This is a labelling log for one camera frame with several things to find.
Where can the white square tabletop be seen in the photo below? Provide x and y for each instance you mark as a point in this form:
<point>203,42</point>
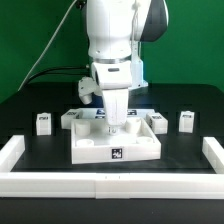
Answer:
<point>91,142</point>

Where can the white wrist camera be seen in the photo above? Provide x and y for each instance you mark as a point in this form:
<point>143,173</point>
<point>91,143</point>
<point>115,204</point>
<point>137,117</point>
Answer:
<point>87,87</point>

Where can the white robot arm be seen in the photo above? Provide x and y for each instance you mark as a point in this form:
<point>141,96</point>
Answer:
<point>115,29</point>

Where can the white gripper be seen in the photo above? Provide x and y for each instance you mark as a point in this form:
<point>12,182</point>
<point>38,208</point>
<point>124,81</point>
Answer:
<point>114,81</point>

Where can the white marker sheet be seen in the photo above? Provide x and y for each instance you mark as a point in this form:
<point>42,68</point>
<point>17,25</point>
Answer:
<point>98,113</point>

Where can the white U-shaped fence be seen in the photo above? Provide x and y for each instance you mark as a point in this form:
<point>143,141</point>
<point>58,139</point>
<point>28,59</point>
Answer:
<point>101,185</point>

